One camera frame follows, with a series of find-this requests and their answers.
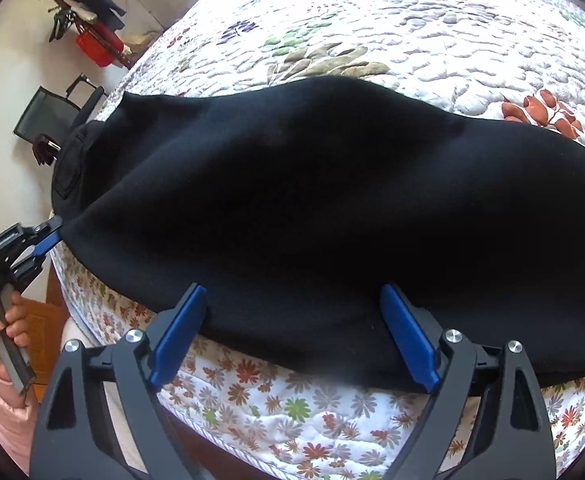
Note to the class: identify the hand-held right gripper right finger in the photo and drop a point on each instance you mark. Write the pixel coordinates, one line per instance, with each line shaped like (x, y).
(410, 335)

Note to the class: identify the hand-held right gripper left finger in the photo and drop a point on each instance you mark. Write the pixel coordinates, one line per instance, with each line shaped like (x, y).
(180, 335)

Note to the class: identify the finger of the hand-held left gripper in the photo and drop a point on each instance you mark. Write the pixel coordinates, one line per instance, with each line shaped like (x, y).
(51, 224)
(46, 246)

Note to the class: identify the black pants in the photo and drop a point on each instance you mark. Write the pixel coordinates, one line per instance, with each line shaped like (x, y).
(297, 220)

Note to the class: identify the person's left forearm pink sleeve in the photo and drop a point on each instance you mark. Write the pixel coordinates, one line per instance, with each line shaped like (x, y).
(5, 420)

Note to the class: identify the person's left hand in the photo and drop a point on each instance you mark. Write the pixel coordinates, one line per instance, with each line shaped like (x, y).
(17, 317)

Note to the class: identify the brown wooden door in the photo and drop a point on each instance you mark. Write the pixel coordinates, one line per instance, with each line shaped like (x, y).
(42, 320)

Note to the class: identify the dark red bag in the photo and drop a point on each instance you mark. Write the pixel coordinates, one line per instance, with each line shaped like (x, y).
(45, 149)

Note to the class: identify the black mesh chair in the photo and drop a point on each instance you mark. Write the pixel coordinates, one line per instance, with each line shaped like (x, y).
(47, 115)

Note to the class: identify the wooden coat rack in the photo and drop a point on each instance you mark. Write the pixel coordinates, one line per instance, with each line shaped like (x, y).
(107, 42)

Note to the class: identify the black clothes hangers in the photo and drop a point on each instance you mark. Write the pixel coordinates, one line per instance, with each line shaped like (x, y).
(62, 25)

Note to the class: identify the white floral quilted bedspread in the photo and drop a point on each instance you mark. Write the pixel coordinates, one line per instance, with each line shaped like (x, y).
(422, 25)

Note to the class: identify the brown wooden bed frame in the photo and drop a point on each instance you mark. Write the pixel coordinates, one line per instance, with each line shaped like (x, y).
(207, 455)

